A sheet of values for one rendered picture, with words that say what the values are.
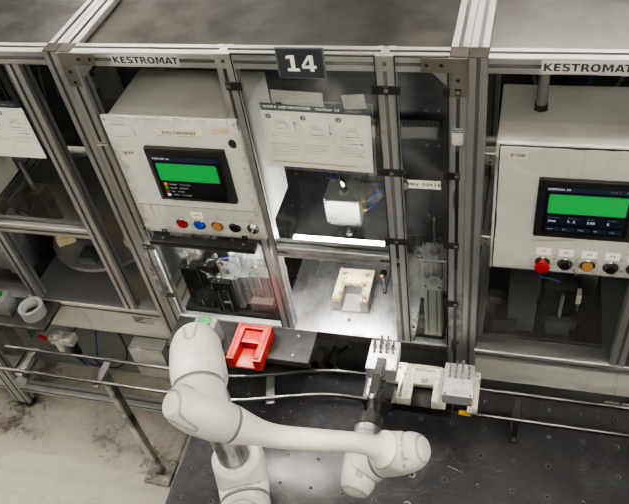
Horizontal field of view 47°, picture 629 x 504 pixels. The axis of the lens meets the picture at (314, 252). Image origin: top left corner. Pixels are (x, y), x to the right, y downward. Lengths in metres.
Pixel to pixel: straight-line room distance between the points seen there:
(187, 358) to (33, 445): 2.08
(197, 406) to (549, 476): 1.27
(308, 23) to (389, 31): 0.23
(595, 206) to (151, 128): 1.22
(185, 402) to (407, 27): 1.07
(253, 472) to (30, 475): 1.67
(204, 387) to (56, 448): 2.05
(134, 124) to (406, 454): 1.18
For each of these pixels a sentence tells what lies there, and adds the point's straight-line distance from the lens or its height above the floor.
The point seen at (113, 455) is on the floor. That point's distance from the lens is 3.64.
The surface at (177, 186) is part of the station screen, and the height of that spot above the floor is 1.60.
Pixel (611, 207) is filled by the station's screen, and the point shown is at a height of 1.63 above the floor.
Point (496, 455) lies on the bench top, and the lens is 2.58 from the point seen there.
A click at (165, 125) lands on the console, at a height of 1.81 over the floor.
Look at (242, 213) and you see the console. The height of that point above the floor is 1.48.
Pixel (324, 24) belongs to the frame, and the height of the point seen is 2.01.
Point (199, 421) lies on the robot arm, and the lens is 1.78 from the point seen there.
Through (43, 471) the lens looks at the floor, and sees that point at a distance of 3.75.
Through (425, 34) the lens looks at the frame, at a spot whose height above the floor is 2.01.
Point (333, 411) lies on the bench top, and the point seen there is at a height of 0.68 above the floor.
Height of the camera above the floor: 2.95
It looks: 45 degrees down
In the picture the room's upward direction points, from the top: 11 degrees counter-clockwise
